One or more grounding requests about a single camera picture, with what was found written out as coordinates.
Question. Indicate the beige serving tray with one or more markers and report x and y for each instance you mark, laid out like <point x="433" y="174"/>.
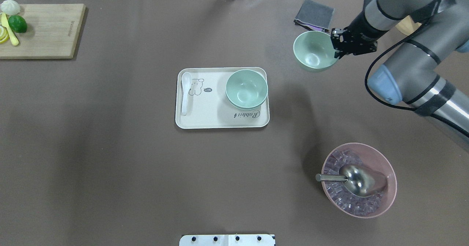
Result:
<point x="208" y="105"/>

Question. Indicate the white ceramic spoon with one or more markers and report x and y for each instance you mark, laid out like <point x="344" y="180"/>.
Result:
<point x="186" y="83"/>

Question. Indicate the yellow plastic knife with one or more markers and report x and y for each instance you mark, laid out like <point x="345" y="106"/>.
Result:
<point x="12" y="37"/>

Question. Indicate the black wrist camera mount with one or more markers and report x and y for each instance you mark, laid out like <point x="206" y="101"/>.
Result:
<point x="338" y="38"/>

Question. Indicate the grey folded cloth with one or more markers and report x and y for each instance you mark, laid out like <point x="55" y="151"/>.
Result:
<point x="314" y="16"/>

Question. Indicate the metal ice scoop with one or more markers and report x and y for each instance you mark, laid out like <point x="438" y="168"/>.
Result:
<point x="359" y="180"/>

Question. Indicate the wooden mug tree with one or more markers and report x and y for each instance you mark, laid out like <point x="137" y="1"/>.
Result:
<point x="408" y="26"/>

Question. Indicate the pink bowl with ice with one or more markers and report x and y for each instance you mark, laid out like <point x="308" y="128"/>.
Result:
<point x="344" y="200"/>

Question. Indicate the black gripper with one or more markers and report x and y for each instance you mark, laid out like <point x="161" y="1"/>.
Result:
<point x="361" y="31"/>

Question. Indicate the green lime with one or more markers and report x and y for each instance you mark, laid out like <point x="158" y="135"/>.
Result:
<point x="18" y="24"/>

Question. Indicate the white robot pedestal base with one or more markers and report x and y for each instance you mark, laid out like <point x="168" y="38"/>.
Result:
<point x="228" y="240"/>

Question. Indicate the green bowl on tray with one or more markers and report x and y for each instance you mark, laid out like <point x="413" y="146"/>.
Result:
<point x="245" y="108"/>

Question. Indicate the wooden cutting board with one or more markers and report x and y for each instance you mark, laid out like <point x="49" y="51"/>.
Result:
<point x="53" y="32"/>

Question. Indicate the white steamed bun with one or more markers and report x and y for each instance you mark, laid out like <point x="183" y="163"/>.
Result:
<point x="10" y="7"/>

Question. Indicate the green bowl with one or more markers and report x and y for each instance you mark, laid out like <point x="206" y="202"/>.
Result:
<point x="246" y="88"/>
<point x="245" y="108"/>
<point x="314" y="51"/>

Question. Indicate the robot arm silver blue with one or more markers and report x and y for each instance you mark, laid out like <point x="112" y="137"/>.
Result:
<point x="407" y="79"/>

